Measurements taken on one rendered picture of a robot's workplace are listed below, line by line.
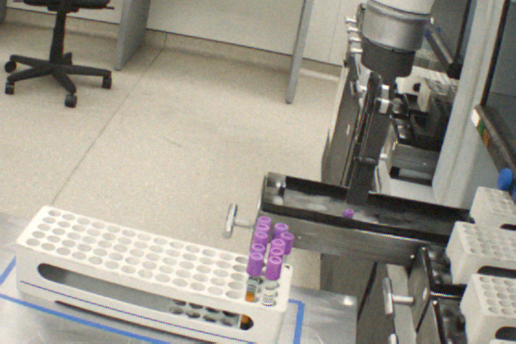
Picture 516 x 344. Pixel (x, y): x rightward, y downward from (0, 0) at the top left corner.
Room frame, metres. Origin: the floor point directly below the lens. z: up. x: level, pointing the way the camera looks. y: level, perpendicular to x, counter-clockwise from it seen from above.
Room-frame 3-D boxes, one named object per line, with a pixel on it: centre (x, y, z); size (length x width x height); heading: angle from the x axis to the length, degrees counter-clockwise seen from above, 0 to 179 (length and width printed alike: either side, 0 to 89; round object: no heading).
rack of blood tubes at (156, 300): (0.70, 0.09, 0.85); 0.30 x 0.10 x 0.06; 88
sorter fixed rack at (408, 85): (1.79, -0.45, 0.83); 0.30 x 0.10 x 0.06; 90
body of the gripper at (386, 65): (1.04, -0.15, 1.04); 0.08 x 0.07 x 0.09; 0
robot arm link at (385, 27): (1.04, -0.15, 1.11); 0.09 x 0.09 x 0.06
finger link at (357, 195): (1.01, -0.15, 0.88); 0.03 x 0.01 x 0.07; 90
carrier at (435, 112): (1.48, -0.35, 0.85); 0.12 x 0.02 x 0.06; 0
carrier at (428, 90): (1.64, -0.35, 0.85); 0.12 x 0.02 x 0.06; 1
